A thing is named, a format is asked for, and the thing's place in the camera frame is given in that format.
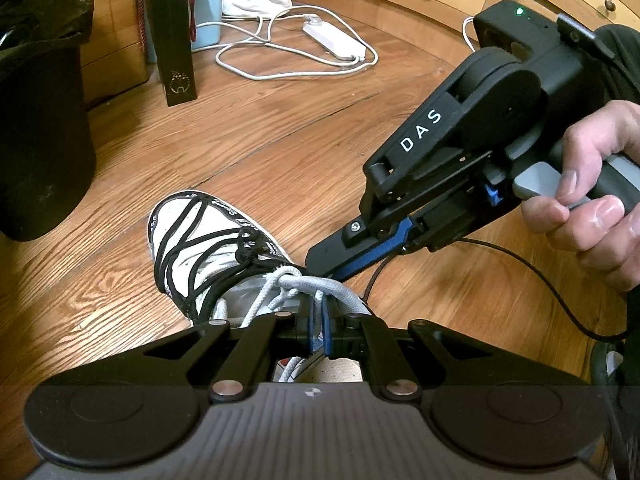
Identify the thin black cable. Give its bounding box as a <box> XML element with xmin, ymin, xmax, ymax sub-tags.
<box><xmin>362</xmin><ymin>239</ymin><xmax>628</xmax><ymax>346</ymax></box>

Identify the white shoelace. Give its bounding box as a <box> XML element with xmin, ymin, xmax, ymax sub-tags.
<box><xmin>240</xmin><ymin>266</ymin><xmax>373</xmax><ymax>383</ymax></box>

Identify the wooden nightstand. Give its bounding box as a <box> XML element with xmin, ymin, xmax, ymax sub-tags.
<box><xmin>75</xmin><ymin>0</ymin><xmax>151</xmax><ymax>107</ymax></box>

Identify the black trash bin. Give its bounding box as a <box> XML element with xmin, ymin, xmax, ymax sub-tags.
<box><xmin>0</xmin><ymin>0</ymin><xmax>97</xmax><ymax>243</ymax></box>

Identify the person's right hand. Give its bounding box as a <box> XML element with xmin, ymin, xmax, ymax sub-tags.
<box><xmin>521</xmin><ymin>100</ymin><xmax>640</xmax><ymax>293</ymax></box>

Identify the thin white cable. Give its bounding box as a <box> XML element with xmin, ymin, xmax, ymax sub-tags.
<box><xmin>461</xmin><ymin>14</ymin><xmax>482</xmax><ymax>55</ymax></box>

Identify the black paper bag gold emblem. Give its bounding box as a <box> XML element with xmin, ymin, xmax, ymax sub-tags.
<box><xmin>135</xmin><ymin>0</ymin><xmax>198</xmax><ymax>109</ymax></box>

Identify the white and black sneaker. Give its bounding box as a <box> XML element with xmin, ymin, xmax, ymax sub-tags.
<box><xmin>147</xmin><ymin>190</ymin><xmax>373</xmax><ymax>386</ymax></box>

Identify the black shoelace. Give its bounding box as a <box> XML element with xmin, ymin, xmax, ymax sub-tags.
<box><xmin>152</xmin><ymin>195</ymin><xmax>281</xmax><ymax>321</ymax></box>

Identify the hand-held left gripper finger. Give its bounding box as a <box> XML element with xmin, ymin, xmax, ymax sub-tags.
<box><xmin>324</xmin><ymin>297</ymin><xmax>511</xmax><ymax>402</ymax></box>
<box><xmin>131</xmin><ymin>297</ymin><xmax>323</xmax><ymax>402</ymax></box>

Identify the light blue plastic bin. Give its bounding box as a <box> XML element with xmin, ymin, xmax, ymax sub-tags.
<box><xmin>187</xmin><ymin>0</ymin><xmax>233</xmax><ymax>52</ymax></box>

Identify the white power strip with cable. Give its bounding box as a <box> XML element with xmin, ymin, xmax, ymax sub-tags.
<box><xmin>214</xmin><ymin>4</ymin><xmax>379</xmax><ymax>82</ymax></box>

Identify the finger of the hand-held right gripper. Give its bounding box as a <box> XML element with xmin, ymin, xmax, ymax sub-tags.
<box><xmin>306</xmin><ymin>212</ymin><xmax>416</xmax><ymax>281</ymax></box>

